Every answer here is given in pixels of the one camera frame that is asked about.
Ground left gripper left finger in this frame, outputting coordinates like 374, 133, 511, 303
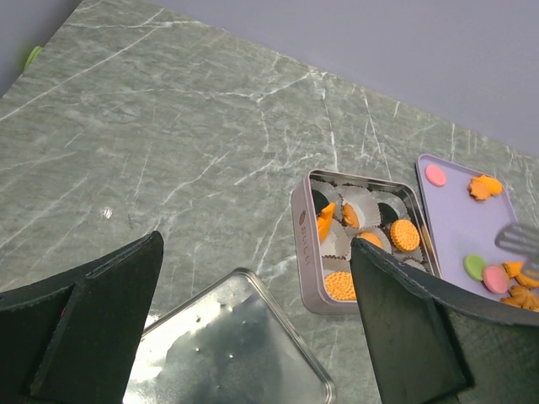
1, 231, 163, 403

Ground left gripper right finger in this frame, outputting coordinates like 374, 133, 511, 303
350, 239, 538, 403

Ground green round cookie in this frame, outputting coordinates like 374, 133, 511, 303
463, 254, 488, 282

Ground pink round cookie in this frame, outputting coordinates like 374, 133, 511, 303
424, 164, 447, 188
482, 264, 510, 295

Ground orange round biscuit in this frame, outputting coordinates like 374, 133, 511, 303
390, 219, 420, 253

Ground plain orange scalloped cookie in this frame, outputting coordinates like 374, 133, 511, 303
356, 231, 384, 248

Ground metal serving tongs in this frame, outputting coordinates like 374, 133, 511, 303
494, 223, 538, 272

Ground black round cookie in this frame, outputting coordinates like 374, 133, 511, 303
378, 202, 399, 227
311, 189, 329, 215

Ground silver tin lid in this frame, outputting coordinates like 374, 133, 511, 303
123, 268, 337, 403

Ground orange flower cookie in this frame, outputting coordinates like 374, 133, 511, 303
500, 285, 539, 312

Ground orange dotted round cookie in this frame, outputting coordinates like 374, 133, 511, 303
324, 272, 356, 301

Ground lavender plastic tray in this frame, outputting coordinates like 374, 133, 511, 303
416, 154, 524, 301

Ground orange fish cookie top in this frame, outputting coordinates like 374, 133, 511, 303
468, 175, 504, 201

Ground pink round cookie top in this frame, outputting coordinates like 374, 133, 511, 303
424, 164, 447, 188

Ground square cookie tin box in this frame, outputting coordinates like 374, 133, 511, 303
291, 169, 440, 314

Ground green sticker on wall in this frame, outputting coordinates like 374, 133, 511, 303
24, 45, 43, 69

